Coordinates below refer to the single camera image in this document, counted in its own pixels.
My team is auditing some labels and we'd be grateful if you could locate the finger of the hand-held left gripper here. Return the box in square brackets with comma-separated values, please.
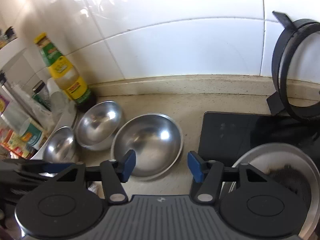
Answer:
[0, 159, 74, 175]

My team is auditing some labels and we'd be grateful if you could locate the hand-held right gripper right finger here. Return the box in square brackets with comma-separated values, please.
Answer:
[187, 151, 267, 203]

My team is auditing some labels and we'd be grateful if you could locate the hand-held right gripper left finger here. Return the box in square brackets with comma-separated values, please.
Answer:
[54, 149, 137, 204]

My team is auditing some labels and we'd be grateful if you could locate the large stainless steel bowl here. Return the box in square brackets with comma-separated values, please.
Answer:
[43, 126, 77, 163]

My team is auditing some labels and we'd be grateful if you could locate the small stainless steel bowl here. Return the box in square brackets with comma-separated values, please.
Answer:
[111, 114, 184, 181]

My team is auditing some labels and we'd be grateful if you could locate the medium stainless steel bowl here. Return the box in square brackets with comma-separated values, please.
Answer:
[76, 101, 123, 151]

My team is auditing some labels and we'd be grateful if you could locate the purple label sauce bottle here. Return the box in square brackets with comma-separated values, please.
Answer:
[0, 72, 46, 148]

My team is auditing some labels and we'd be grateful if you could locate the black glass gas stove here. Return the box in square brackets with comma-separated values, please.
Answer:
[197, 112, 320, 170]

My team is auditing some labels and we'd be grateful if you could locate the yellow cap vinegar bottle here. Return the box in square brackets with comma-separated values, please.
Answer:
[0, 127, 34, 159]

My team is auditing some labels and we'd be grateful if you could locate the white rotating condiment rack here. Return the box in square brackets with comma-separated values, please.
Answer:
[0, 39, 78, 160]

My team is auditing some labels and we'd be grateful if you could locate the glass jar with dark lid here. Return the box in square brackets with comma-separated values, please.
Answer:
[32, 80, 52, 112]

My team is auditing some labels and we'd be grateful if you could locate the round steel plate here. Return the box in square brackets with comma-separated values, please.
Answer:
[229, 142, 320, 240]

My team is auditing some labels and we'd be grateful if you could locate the green yellow label bottle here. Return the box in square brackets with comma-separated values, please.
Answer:
[34, 32, 97, 113]

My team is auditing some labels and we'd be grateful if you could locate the black pot support ring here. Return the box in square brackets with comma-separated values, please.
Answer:
[266, 10, 320, 122]

